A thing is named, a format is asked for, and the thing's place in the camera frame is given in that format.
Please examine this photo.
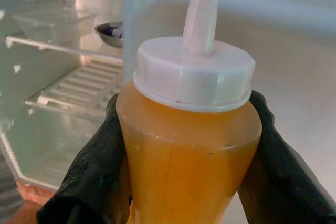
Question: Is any clear plastic food container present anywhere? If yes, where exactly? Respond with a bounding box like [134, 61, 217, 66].
[12, 10, 96, 49]

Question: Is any round metal bowl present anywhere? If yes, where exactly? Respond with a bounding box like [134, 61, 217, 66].
[93, 20, 124, 49]

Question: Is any white slatted fridge shelf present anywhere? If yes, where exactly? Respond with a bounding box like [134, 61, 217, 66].
[24, 60, 124, 120]

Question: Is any grey fridge body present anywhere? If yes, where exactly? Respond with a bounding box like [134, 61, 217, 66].
[0, 0, 124, 192]

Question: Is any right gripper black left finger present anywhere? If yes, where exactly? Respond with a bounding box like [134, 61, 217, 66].
[36, 93, 132, 224]

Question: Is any clear glass fridge shelf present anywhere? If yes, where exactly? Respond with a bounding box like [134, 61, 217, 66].
[5, 34, 124, 63]

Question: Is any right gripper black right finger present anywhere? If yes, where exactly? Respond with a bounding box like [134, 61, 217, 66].
[235, 92, 336, 224]

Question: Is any orange squeeze bottle white cap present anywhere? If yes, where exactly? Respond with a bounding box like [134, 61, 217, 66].
[115, 0, 263, 224]

